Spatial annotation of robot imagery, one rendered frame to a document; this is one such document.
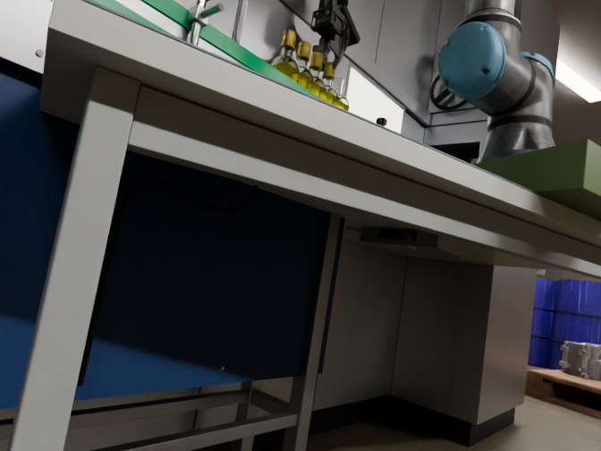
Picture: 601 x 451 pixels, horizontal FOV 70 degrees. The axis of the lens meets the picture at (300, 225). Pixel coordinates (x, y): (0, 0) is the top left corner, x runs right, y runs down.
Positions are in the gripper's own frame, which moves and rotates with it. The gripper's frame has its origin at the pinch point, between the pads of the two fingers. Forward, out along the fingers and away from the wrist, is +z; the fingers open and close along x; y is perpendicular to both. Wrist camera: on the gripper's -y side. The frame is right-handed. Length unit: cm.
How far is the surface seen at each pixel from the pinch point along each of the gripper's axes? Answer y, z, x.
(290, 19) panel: 6.9, -14.0, -12.4
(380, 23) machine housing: -44, -43, -14
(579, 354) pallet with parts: -279, 84, 36
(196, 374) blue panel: 39, 80, 12
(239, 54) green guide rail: 42.2, 20.9, 12.4
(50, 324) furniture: 74, 67, 35
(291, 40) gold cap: 18.1, 2.1, 0.9
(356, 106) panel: -32.3, -3.3, -11.5
